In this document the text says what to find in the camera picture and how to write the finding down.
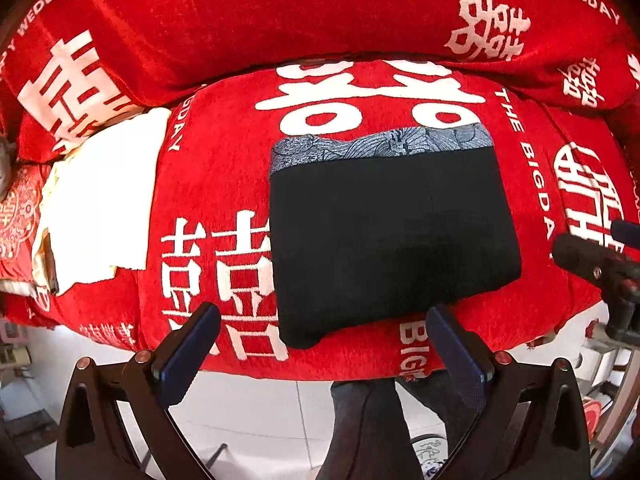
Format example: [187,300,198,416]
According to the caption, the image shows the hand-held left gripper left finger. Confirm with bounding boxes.
[55,302,223,480]

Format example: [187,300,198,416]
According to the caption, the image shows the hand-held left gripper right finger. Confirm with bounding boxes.
[425,304,593,480]

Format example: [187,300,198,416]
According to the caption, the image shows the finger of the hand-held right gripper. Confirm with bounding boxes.
[610,219,640,252]
[551,232,640,333]

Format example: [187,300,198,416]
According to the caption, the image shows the black pants with grey waistband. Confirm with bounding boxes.
[269,122,523,351]

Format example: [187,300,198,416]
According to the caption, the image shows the white patterned slipper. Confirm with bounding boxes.
[410,437,447,477]

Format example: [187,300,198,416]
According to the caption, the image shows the person's grey trousers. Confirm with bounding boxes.
[315,372,482,480]

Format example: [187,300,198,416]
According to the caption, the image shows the white cloth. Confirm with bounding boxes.
[31,107,173,297]

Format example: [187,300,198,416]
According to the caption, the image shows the red gold patterned cushion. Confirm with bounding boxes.
[0,164,57,282]

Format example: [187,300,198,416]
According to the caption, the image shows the wooden furniture frame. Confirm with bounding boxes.
[582,310,640,463]

